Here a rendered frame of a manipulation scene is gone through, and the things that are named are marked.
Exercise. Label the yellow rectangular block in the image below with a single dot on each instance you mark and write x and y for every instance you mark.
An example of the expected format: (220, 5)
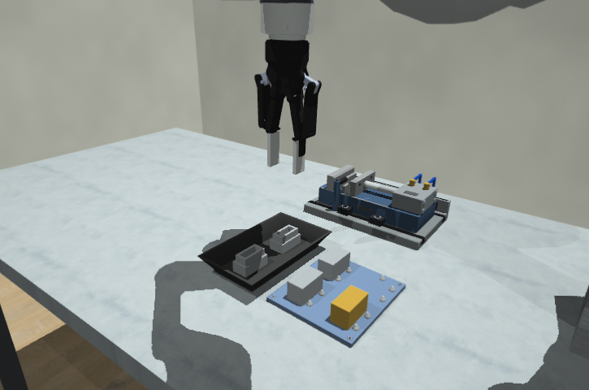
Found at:
(348, 307)

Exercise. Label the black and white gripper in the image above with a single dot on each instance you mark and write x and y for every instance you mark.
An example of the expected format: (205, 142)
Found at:
(287, 73)

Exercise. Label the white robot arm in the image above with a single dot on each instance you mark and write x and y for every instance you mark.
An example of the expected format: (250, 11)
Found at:
(292, 20)

